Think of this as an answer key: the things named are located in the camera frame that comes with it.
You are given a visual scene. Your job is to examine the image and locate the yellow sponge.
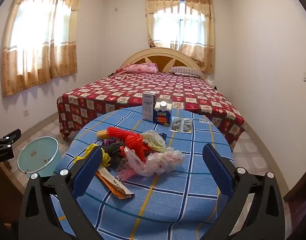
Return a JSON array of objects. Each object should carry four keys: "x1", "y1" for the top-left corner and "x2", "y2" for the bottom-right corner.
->
[{"x1": 97, "y1": 129, "x2": 112, "y2": 139}]

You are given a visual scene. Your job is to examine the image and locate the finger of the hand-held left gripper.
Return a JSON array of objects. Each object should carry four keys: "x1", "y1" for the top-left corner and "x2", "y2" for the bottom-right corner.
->
[{"x1": 0, "y1": 129, "x2": 22, "y2": 148}]

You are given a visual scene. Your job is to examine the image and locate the wide beige patterned curtain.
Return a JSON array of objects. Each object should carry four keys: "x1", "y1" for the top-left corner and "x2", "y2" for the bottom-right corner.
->
[{"x1": 1, "y1": 0, "x2": 82, "y2": 98}]

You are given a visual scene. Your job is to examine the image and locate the orange snack wrapper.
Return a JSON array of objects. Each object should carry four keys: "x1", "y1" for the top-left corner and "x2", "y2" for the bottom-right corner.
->
[{"x1": 95, "y1": 167, "x2": 135, "y2": 200}]

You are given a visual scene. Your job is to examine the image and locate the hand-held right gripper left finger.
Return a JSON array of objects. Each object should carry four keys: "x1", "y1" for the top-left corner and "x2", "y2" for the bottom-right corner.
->
[{"x1": 18, "y1": 146, "x2": 105, "y2": 240}]

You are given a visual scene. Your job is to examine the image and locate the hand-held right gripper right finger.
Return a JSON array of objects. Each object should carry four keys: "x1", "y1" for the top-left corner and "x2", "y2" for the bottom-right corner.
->
[{"x1": 202, "y1": 143, "x2": 285, "y2": 240}]

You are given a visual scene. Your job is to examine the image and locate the pink floral pillow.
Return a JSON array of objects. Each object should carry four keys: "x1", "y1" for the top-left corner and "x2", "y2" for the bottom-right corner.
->
[{"x1": 125, "y1": 63, "x2": 158, "y2": 74}]

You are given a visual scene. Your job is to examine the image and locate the round table blue checked cloth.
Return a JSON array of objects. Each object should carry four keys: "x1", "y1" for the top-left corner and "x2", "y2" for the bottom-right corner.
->
[{"x1": 51, "y1": 105, "x2": 234, "y2": 240}]

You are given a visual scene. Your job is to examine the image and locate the purple wrapper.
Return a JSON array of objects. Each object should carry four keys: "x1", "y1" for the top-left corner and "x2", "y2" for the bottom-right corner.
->
[{"x1": 102, "y1": 140, "x2": 125, "y2": 148}]

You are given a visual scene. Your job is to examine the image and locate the yellow plastic bag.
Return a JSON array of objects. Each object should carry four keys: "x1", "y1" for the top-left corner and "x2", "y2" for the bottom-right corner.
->
[{"x1": 74, "y1": 144, "x2": 111, "y2": 167}]

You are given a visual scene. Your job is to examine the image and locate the clear plastic packet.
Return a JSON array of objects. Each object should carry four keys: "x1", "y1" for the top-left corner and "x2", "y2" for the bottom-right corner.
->
[
  {"x1": 169, "y1": 117, "x2": 184, "y2": 132},
  {"x1": 181, "y1": 117, "x2": 193, "y2": 133}
]

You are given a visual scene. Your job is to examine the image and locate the pink plastic bag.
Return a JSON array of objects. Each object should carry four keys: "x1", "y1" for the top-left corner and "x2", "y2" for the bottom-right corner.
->
[{"x1": 115, "y1": 146, "x2": 146, "y2": 180}]

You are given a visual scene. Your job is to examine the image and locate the blue drink carton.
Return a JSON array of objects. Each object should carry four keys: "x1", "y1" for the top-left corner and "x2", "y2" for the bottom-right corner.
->
[{"x1": 153, "y1": 101, "x2": 171, "y2": 125}]

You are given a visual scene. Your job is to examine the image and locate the light blue waste bin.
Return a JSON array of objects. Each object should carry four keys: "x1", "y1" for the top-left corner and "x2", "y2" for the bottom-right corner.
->
[{"x1": 17, "y1": 136, "x2": 63, "y2": 179}]

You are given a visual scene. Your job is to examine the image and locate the white red-printed plastic bag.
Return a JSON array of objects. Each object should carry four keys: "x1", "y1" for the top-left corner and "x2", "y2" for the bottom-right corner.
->
[{"x1": 145, "y1": 147, "x2": 185, "y2": 175}]

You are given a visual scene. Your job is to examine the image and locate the white grey milk carton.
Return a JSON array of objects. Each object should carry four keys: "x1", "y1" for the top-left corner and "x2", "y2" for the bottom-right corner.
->
[{"x1": 142, "y1": 92, "x2": 156, "y2": 122}]

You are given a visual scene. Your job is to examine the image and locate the cream wooden headboard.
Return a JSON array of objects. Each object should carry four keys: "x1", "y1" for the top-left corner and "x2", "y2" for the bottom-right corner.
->
[{"x1": 119, "y1": 47, "x2": 206, "y2": 79}]

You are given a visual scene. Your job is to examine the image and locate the black foam net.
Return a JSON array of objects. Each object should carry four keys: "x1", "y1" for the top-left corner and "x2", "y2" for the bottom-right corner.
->
[{"x1": 103, "y1": 145, "x2": 126, "y2": 166}]

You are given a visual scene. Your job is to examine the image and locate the striped pillow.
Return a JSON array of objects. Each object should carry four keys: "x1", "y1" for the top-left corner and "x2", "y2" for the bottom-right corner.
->
[{"x1": 169, "y1": 66, "x2": 203, "y2": 77}]

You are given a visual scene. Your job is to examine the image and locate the narrow beige patterned curtain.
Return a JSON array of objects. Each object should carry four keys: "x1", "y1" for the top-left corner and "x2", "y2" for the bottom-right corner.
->
[{"x1": 145, "y1": 0, "x2": 215, "y2": 74}]

